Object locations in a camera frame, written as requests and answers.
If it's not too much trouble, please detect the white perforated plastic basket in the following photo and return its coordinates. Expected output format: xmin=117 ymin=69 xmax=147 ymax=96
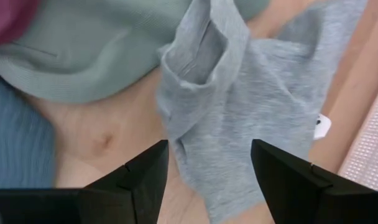
xmin=337 ymin=77 xmax=378 ymax=191

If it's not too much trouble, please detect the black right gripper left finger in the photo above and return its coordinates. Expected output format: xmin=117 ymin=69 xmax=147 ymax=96
xmin=0 ymin=139 xmax=170 ymax=224

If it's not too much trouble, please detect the maroon cloth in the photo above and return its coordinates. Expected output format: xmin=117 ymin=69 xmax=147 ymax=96
xmin=0 ymin=0 xmax=40 ymax=50

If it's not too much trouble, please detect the light grey cloth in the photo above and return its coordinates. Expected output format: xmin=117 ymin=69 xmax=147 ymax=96
xmin=156 ymin=0 xmax=369 ymax=224

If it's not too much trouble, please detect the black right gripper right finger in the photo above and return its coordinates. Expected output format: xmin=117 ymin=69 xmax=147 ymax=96
xmin=251 ymin=139 xmax=378 ymax=224

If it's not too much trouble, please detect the blue ribbed cloth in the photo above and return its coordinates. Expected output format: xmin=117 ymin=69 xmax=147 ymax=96
xmin=0 ymin=67 xmax=58 ymax=190

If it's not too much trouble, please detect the sage green ribbed cloth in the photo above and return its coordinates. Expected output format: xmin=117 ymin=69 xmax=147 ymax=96
xmin=0 ymin=0 xmax=270 ymax=104

